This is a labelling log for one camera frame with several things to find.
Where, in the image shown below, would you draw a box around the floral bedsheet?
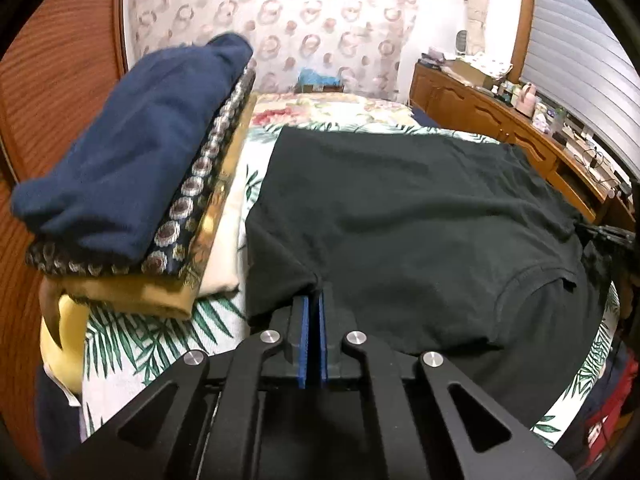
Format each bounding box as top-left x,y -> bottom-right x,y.
80,91 -> 621,448

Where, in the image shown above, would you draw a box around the cream folded garment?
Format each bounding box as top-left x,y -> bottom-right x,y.
197,135 -> 251,297

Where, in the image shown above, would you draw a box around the wooden sideboard cabinet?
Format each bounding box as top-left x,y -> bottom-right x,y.
409,57 -> 636,233

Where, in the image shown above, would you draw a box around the wooden louvered wardrobe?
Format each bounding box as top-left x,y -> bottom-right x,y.
0,0 -> 131,480

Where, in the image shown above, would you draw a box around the pink thermos jug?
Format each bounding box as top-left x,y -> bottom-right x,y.
515,82 -> 538,116

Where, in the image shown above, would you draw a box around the cardboard box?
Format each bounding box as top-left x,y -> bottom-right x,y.
442,57 -> 493,88

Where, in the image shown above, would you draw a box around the black cable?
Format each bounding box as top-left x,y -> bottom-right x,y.
575,135 -> 616,171

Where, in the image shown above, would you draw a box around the beige window curtain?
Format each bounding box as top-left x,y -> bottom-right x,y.
465,0 -> 506,56

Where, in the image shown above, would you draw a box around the navy bed sheet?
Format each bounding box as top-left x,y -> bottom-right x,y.
407,105 -> 441,128

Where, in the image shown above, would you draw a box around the grey window blind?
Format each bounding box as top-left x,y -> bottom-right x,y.
520,0 -> 640,156

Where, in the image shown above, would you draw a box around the mustard folded garment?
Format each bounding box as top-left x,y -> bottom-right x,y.
42,92 -> 258,321

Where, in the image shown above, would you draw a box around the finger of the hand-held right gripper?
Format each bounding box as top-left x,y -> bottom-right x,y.
575,220 -> 637,250

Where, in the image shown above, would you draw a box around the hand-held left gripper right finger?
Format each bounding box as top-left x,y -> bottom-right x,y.
317,292 -> 577,480

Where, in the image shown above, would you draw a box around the circle patterned folded garment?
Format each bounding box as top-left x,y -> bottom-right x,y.
25,67 -> 258,278

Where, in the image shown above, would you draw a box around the circle print sheer curtain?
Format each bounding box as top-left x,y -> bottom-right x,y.
122,0 -> 471,103

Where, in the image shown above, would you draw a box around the black printed t-shirt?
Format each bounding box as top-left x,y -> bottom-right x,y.
242,125 -> 621,426

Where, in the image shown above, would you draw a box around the yellow folded garment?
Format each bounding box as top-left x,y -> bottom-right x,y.
39,294 -> 91,396

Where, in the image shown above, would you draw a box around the white floral cloth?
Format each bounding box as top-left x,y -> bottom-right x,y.
462,52 -> 513,78

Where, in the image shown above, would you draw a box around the blue crumpled cloth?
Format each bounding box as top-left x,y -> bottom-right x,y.
298,67 -> 342,88

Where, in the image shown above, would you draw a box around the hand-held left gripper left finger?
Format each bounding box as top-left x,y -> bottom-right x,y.
50,295 -> 312,480

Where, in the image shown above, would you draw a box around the red and navy cloth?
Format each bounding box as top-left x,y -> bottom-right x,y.
565,330 -> 636,466

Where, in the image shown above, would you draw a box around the navy folded garment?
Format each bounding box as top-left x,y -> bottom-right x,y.
10,32 -> 253,263

